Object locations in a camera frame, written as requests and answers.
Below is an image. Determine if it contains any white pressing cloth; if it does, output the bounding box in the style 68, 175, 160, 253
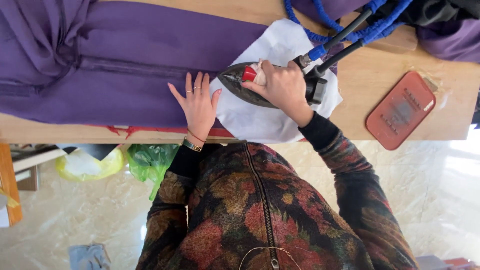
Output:
208, 18, 343, 145

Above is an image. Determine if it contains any green plastic bag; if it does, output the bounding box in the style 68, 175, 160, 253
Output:
126, 144, 180, 201

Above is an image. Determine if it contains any grey cloth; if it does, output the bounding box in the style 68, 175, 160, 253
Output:
68, 244, 112, 270

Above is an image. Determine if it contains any black steam iron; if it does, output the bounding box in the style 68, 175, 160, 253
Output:
217, 55, 328, 109

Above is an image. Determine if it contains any black fabric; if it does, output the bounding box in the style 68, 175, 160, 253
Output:
369, 0, 480, 27

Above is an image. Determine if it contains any yellow plastic bag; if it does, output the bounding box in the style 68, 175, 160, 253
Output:
55, 147, 125, 182

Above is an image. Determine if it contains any wooden shelf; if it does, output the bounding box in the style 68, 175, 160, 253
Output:
10, 144, 76, 192

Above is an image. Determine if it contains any red silicone iron rest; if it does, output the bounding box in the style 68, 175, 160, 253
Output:
365, 71, 437, 151

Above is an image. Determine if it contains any black iron hose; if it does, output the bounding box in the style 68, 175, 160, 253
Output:
300, 7, 376, 76

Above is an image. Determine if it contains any thin gold necklace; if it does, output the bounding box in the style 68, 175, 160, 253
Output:
238, 246, 303, 270

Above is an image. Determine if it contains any floral knit zip jacket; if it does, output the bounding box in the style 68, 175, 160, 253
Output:
136, 111, 419, 270

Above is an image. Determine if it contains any wooden table leg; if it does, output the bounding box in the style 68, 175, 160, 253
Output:
0, 143, 23, 227

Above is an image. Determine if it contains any red string bracelet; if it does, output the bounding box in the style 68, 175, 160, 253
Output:
186, 128, 207, 143

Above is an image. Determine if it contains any blue braided hose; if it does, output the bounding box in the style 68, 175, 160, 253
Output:
283, 0, 413, 46

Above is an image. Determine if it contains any red fabric strip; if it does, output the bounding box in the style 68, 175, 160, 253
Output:
85, 125, 235, 139

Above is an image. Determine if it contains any purple fabric garment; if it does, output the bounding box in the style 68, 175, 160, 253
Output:
0, 0, 344, 129

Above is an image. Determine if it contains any purple fabric pile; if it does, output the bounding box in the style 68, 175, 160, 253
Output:
292, 0, 480, 64

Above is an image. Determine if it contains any gold wristwatch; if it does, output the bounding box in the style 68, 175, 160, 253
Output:
181, 137, 203, 153

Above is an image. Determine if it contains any person's left hand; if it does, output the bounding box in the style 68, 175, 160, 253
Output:
167, 71, 223, 148

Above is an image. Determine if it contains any person's right hand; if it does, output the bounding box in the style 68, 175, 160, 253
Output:
241, 59, 315, 128

